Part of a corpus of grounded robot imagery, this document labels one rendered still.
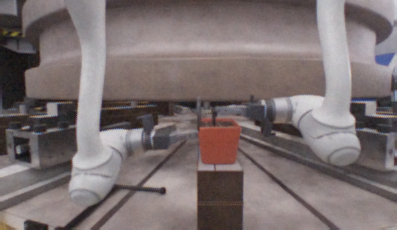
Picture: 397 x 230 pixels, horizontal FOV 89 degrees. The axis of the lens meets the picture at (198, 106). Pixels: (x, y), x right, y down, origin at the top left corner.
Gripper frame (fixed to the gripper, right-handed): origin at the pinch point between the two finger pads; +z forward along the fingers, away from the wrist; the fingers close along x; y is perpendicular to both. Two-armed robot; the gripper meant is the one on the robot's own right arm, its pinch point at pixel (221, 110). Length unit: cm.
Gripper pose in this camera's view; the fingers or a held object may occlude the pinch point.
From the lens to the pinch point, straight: 72.1
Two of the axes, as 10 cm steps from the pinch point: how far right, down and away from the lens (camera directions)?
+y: -0.1, -10.0, -0.8
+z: -10.0, 0.0, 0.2
